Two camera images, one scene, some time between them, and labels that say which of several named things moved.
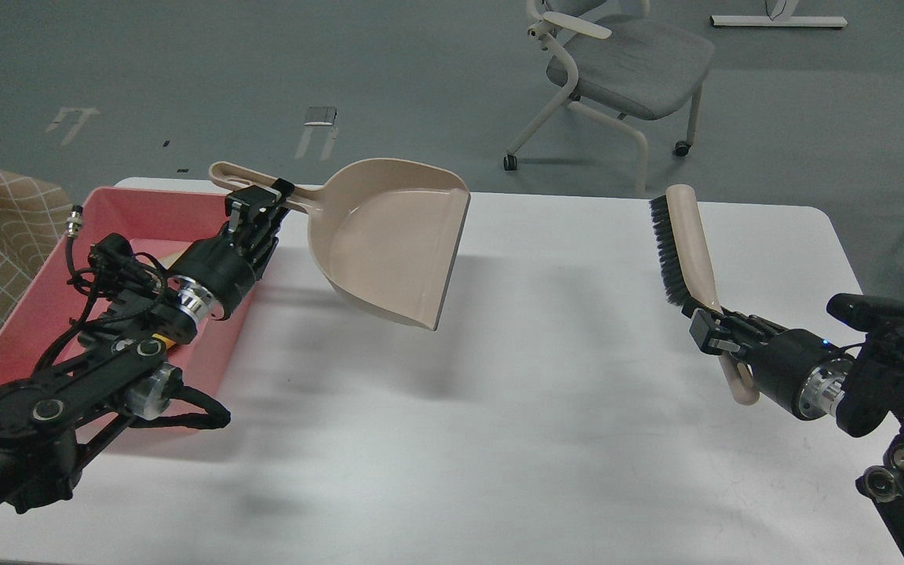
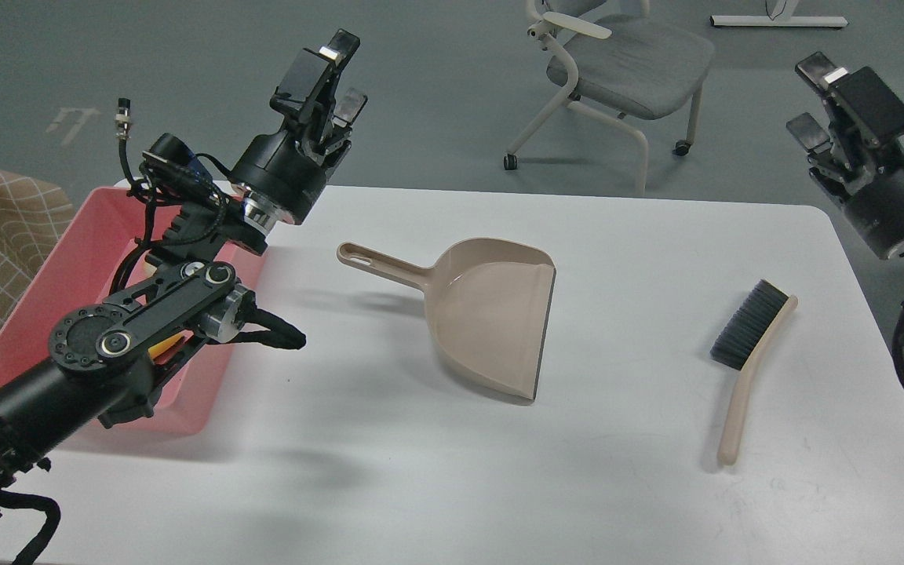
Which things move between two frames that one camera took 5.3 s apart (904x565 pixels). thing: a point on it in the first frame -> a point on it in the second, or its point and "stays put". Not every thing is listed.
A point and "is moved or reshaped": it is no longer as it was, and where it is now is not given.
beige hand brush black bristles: [687, 273] -> [740, 345]
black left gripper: [220, 263] -> [276, 176]
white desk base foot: [782, 21] stays put
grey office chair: [625, 63] stays put
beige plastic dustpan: [384, 232] -> [487, 304]
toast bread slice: [167, 251] is moved or reshaped
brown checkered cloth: [3, 229] stays put
